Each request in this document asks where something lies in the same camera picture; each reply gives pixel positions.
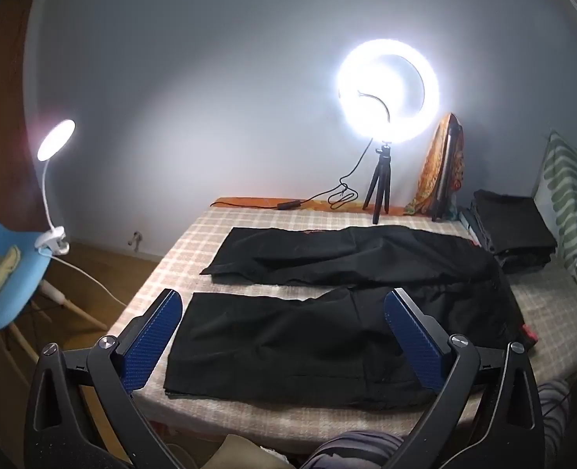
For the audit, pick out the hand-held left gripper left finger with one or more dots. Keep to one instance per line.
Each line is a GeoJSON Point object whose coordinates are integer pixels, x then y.
{"type": "Point", "coordinates": [151, 342]}

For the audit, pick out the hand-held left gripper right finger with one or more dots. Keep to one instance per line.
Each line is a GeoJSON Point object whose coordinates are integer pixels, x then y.
{"type": "Point", "coordinates": [415, 342]}

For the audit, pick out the black pants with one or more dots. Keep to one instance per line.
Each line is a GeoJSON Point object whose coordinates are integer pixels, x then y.
{"type": "Point", "coordinates": [293, 342]}

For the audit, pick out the beige checked blanket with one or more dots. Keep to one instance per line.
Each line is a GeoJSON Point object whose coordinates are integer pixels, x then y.
{"type": "Point", "coordinates": [205, 234]}

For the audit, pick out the person's striped trousers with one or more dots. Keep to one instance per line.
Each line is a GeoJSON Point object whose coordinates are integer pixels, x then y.
{"type": "Point", "coordinates": [356, 449]}

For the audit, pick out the blue chair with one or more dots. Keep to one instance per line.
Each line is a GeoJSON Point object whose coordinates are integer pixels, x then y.
{"type": "Point", "coordinates": [19, 293]}

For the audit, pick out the stack of folded dark clothes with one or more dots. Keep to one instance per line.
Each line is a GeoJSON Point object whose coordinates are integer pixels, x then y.
{"type": "Point", "coordinates": [513, 224]}

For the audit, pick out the folded metal tripod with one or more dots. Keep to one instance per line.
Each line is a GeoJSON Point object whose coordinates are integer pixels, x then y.
{"type": "Point", "coordinates": [442, 190]}

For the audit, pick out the orange bed sheet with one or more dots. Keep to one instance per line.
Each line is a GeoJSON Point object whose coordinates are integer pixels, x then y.
{"type": "Point", "coordinates": [239, 201]}

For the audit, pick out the small black tripod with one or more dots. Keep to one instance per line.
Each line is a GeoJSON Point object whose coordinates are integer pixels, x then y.
{"type": "Point", "coordinates": [378, 176]}

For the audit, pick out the orange patterned cloth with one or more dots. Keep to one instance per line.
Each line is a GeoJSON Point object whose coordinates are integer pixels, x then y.
{"type": "Point", "coordinates": [430, 171]}

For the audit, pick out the green striped white pillow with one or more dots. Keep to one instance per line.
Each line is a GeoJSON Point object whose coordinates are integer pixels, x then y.
{"type": "Point", "coordinates": [571, 195]}

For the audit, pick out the white clip lamp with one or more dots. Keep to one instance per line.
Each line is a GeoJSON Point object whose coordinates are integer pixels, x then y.
{"type": "Point", "coordinates": [56, 139]}

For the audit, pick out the brown wooden door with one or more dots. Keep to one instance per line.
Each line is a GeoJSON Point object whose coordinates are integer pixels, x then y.
{"type": "Point", "coordinates": [0, 107]}

